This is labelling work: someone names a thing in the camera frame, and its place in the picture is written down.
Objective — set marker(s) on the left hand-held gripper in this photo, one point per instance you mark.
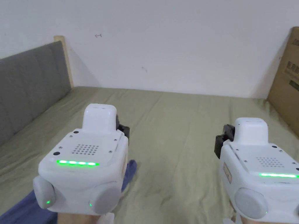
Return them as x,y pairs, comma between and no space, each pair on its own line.
93,149

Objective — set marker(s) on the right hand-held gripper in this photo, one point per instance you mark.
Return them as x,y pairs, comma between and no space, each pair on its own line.
261,163

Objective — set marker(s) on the person's right hand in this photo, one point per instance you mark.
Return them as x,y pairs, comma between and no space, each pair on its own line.
268,221

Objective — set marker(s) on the person's left hand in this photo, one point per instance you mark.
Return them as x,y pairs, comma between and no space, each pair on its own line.
79,218

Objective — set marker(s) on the bed with pale green sheet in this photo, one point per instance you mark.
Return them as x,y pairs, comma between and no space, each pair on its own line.
177,144

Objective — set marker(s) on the brown cardboard carton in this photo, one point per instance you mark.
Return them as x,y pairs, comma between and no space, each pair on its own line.
285,93

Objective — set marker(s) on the grey padded headboard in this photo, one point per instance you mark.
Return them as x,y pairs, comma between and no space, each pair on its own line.
28,91

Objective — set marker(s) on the dark blue garment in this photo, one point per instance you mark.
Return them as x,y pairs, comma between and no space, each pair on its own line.
25,212

